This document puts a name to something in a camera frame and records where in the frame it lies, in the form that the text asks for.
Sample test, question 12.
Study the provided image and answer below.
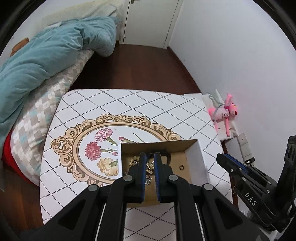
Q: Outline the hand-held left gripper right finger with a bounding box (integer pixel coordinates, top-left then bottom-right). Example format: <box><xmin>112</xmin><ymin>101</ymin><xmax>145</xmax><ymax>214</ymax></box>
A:
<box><xmin>154</xmin><ymin>152</ymin><xmax>270</xmax><ymax>241</ymax></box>

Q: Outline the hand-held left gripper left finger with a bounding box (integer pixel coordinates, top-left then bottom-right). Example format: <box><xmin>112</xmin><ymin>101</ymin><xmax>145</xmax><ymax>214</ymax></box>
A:
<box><xmin>28</xmin><ymin>152</ymin><xmax>147</xmax><ymax>241</ymax></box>

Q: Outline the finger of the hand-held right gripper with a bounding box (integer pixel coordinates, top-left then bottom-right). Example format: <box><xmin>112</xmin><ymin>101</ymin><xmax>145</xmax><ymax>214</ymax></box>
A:
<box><xmin>216</xmin><ymin>153</ymin><xmax>278</xmax><ymax>227</ymax></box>

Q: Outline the silver chain bracelet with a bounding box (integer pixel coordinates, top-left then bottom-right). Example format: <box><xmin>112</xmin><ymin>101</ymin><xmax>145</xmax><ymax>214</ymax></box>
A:
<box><xmin>145</xmin><ymin>160</ymin><xmax>155</xmax><ymax>186</ymax></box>

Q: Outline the wooden bead bracelet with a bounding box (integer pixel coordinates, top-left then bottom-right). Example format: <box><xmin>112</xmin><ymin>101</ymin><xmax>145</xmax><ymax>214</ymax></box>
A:
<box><xmin>125</xmin><ymin>156</ymin><xmax>140</xmax><ymax>175</ymax></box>

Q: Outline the white cardboard box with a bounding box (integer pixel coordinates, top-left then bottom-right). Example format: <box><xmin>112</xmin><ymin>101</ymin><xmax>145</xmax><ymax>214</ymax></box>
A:
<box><xmin>118</xmin><ymin>139</ymin><xmax>210</xmax><ymax>207</ymax></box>

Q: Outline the pink plush toy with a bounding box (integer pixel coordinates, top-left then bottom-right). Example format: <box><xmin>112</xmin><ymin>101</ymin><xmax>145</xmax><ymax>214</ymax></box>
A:
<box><xmin>208</xmin><ymin>93</ymin><xmax>240</xmax><ymax>137</ymax></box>

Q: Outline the white patterned tablecloth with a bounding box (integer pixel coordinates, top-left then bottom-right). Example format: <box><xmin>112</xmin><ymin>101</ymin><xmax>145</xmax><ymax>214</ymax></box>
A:
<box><xmin>39</xmin><ymin>89</ymin><xmax>233</xmax><ymax>241</ymax></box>

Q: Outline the checkered bed sheet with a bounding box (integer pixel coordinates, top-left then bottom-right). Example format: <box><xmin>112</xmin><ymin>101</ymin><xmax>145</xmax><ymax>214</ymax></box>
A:
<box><xmin>10</xmin><ymin>50</ymin><xmax>94</xmax><ymax>186</ymax></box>

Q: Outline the red bed cloth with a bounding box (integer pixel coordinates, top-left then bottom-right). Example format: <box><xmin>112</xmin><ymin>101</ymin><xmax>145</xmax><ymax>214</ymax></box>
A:
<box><xmin>1</xmin><ymin>133</ymin><xmax>40</xmax><ymax>186</ymax></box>

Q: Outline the blue duvet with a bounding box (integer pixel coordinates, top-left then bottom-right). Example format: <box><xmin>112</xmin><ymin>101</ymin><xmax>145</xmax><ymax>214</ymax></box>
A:
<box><xmin>0</xmin><ymin>16</ymin><xmax>119</xmax><ymax>139</ymax></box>

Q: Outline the white door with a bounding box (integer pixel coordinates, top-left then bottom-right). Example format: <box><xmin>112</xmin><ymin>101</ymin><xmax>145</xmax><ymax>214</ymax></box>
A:
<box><xmin>122</xmin><ymin>0</ymin><xmax>181</xmax><ymax>49</ymax></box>

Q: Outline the brown plush toy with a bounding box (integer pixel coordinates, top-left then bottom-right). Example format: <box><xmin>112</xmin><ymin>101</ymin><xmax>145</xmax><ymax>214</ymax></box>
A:
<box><xmin>10</xmin><ymin>38</ymin><xmax>30</xmax><ymax>57</ymax></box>

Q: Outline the white wall socket strip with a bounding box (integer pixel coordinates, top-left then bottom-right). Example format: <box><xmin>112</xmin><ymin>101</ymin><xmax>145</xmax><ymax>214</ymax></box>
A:
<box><xmin>238</xmin><ymin>133</ymin><xmax>255</xmax><ymax>163</ymax></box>

